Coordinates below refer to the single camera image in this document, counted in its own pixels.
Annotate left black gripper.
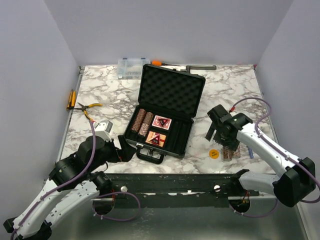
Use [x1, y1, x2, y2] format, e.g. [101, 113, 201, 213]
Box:
[88, 134, 137, 173]

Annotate all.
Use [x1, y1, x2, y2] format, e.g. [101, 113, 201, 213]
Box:
[158, 118, 169, 128]
[149, 134, 161, 146]

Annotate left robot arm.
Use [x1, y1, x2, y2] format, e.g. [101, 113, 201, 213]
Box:
[3, 135, 136, 240]

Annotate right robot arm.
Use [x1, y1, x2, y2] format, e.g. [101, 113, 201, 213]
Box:
[206, 109, 316, 207]

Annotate yellow big blind button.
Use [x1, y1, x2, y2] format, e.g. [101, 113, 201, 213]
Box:
[209, 149, 220, 159]

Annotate front poker chip stack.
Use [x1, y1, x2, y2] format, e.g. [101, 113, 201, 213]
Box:
[138, 122, 149, 137]

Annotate orange playing card deck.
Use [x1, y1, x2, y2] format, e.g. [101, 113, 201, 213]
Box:
[145, 131, 167, 148]

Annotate tall poker chip stack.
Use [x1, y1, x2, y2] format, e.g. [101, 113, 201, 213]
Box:
[131, 108, 147, 133]

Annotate middle poker chip stack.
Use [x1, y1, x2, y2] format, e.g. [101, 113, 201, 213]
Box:
[143, 111, 154, 125]

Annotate blue marker pen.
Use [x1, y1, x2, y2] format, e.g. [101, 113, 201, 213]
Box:
[247, 147, 254, 159]

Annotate red playing card deck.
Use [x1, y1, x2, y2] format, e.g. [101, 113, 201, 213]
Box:
[152, 115, 172, 131]

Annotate black foam-lined carrying case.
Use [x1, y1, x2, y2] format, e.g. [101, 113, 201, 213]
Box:
[124, 64, 206, 164]

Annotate yellow black utility knife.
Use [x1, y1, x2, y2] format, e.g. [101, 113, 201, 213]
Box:
[66, 89, 77, 110]

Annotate clear plastic organizer box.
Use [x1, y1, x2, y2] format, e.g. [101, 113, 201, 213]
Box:
[117, 58, 151, 80]

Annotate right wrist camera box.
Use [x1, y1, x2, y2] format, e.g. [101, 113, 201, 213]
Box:
[207, 104, 229, 124]

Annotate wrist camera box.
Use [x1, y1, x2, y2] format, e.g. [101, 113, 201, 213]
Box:
[93, 120, 113, 142]
[207, 104, 229, 124]

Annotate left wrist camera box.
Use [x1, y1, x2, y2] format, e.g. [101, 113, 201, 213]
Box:
[93, 120, 113, 142]

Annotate black metal base rail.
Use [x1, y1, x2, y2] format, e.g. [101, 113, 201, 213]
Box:
[96, 173, 248, 209]

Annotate yellow handled pliers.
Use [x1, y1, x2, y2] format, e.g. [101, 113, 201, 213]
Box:
[74, 103, 103, 123]

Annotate grey metal t-handle bar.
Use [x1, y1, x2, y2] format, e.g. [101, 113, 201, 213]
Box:
[180, 65, 217, 74]

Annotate orange handled screwdriver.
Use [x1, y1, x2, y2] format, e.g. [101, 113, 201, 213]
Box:
[151, 60, 179, 67]

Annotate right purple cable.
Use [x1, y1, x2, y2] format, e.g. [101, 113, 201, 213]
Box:
[227, 97, 320, 218]

